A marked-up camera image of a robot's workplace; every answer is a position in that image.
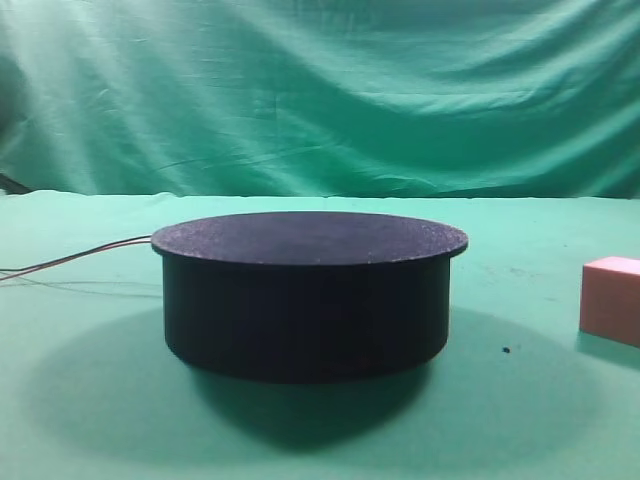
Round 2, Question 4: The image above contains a pink cube block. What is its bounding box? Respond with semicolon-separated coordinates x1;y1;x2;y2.
579;256;639;347

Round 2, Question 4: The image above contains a black round turntable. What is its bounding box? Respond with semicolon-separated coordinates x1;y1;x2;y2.
150;211;469;384

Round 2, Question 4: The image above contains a green cloth backdrop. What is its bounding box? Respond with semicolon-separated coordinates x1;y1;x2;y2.
1;1;639;198

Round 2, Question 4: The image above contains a black wire to turntable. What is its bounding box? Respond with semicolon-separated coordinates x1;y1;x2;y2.
0;234;153;274

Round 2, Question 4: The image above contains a red wire to turntable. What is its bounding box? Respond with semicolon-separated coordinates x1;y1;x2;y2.
0;238;153;282

